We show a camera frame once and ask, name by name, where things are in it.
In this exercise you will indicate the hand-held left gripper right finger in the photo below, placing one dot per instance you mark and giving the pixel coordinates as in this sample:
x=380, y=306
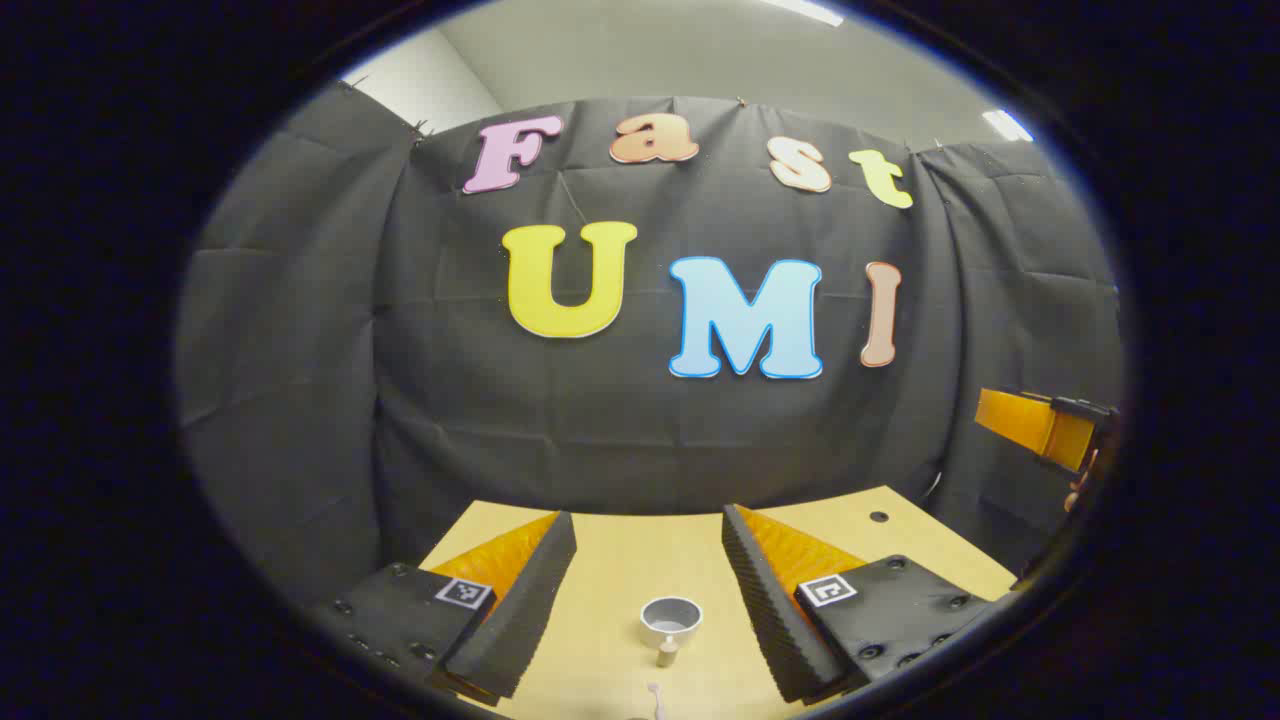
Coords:
x=760, y=600

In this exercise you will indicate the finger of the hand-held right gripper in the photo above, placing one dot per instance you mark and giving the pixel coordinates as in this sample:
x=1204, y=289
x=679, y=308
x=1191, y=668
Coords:
x=1030, y=428

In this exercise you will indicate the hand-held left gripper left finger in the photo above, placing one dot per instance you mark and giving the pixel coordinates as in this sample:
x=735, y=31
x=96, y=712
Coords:
x=535, y=600

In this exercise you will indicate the white cup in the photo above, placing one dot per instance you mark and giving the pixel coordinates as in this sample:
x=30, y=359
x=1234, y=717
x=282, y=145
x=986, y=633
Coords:
x=670, y=628

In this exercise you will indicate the white toothbrush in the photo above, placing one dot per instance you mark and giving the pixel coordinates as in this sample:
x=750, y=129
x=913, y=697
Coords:
x=656, y=698

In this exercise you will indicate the light wooden desktop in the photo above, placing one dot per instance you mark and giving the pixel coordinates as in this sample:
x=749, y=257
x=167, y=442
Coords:
x=640, y=560

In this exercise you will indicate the black backdrop cloth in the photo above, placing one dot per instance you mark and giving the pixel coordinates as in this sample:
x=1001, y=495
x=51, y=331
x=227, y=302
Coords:
x=450, y=400

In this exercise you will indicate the ceiling light panel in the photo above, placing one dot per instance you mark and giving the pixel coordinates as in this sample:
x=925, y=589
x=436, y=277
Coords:
x=808, y=10
x=1006, y=125

